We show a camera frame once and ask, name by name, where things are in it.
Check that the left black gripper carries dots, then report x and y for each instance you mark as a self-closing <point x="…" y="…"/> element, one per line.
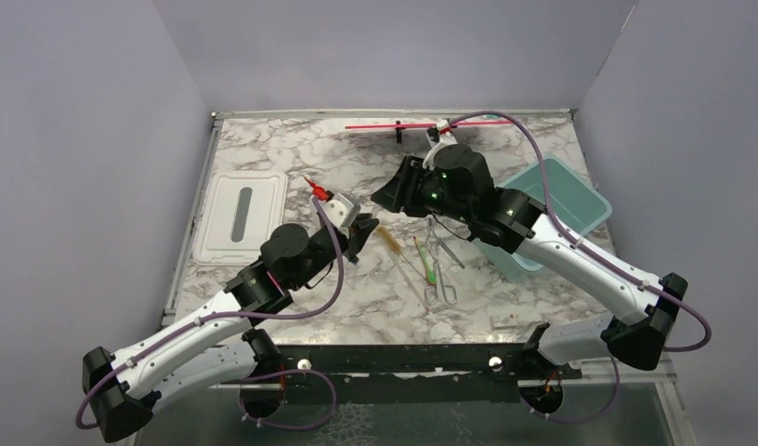
<point x="359" y="234"/>

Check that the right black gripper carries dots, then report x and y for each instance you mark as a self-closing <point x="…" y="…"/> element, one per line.
<point x="401" y="191"/>

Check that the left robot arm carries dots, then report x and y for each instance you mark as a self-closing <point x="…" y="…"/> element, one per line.
<point x="219" y="341"/>

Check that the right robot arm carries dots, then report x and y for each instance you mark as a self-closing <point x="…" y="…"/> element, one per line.
<point x="641" y="307"/>

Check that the brown bottle brush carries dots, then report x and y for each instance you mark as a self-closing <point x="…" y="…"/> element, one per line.
<point x="389" y="240"/>

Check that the glass stirring rod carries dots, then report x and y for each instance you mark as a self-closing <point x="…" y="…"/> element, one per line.
<point x="407" y="278"/>

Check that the red-capped wash bottle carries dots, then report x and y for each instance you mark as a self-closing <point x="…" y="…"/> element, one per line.
<point x="318" y="191"/>

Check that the metal scissors forceps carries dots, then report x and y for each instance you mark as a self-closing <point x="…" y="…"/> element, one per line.
<point x="442" y="289"/>

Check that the red rod on stand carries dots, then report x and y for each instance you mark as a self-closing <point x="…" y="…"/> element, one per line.
<point x="403" y="126"/>

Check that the white plastic lid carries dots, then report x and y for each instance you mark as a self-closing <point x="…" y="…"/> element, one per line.
<point x="241" y="209"/>

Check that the small white label box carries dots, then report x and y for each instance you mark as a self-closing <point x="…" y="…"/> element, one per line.
<point x="503" y="321"/>

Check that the teal plastic bin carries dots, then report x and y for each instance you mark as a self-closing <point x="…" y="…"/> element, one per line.
<point x="576" y="202"/>

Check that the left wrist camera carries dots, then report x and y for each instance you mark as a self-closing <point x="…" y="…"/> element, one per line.
<point x="342" y="211"/>

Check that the black wire stand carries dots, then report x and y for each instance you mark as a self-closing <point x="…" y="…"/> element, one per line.
<point x="399" y="133"/>

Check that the green handled tool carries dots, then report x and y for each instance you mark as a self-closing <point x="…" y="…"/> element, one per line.
<point x="429" y="274"/>

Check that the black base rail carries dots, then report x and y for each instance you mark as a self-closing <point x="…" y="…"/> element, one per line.
<point x="386" y="374"/>

